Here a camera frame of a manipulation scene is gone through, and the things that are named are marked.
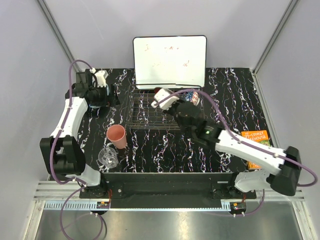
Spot pink plastic cup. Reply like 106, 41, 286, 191
106, 124, 127, 149

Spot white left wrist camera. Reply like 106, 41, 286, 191
94, 70, 108, 88

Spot orange treehouse book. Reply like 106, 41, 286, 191
241, 129, 273, 171

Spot white dry-erase board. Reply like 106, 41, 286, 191
132, 35, 207, 90

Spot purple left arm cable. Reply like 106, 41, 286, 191
48, 59, 107, 240

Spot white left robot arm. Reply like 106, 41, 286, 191
39, 68, 120, 198

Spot blue patterned bowl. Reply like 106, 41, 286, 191
182, 91, 200, 106

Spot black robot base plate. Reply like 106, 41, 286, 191
79, 172, 257, 210

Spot light blue headphones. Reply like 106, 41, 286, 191
88, 85, 110, 109

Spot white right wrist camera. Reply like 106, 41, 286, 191
151, 87, 179, 111

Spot wire dish rack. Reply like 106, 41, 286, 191
123, 86, 207, 131

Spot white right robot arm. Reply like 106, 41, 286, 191
159, 96, 301, 199

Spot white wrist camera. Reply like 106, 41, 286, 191
151, 87, 179, 111
94, 70, 108, 88

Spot clear plastic glass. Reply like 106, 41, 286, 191
98, 147, 119, 169

